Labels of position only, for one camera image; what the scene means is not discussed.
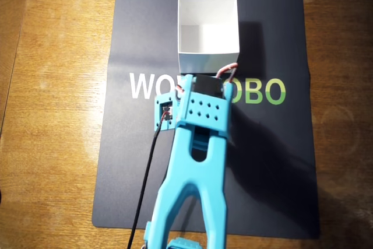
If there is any black WOWROBO mat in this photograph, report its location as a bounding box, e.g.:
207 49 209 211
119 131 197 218
92 0 321 240

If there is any white red servo wire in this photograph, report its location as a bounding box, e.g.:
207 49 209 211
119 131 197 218
217 61 239 86

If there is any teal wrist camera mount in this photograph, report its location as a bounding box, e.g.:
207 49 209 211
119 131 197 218
153 91 179 132

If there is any white open cardboard box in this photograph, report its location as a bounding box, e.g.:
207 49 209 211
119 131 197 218
177 0 240 75

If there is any black camera cable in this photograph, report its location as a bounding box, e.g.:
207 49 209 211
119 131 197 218
126 111 166 249

